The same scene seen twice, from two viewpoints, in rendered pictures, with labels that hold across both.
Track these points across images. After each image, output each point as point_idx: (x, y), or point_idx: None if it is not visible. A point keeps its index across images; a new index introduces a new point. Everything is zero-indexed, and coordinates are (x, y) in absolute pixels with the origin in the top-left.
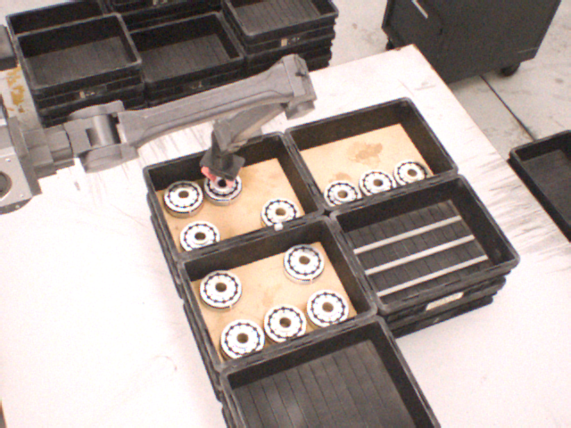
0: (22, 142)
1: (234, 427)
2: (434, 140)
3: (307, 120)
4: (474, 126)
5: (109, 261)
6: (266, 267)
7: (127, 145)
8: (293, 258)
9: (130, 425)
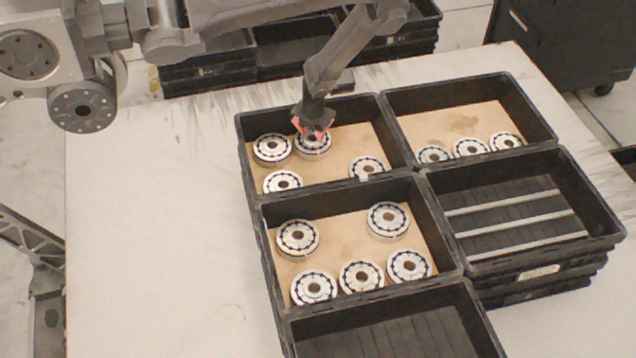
0: (71, 5)
1: None
2: (534, 111)
3: None
4: (573, 115)
5: (195, 208)
6: (348, 222)
7: (191, 31)
8: (378, 213)
9: None
